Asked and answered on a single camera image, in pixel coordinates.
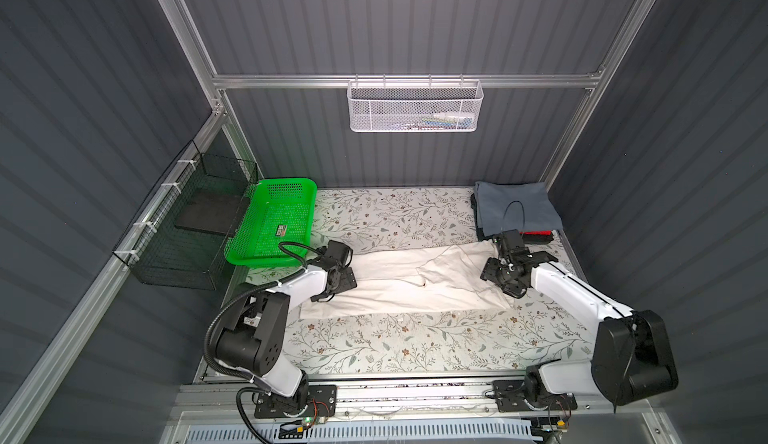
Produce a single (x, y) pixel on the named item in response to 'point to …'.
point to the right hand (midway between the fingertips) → (497, 278)
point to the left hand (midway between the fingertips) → (336, 284)
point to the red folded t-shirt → (538, 232)
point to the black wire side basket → (180, 238)
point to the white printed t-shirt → (436, 281)
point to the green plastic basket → (278, 210)
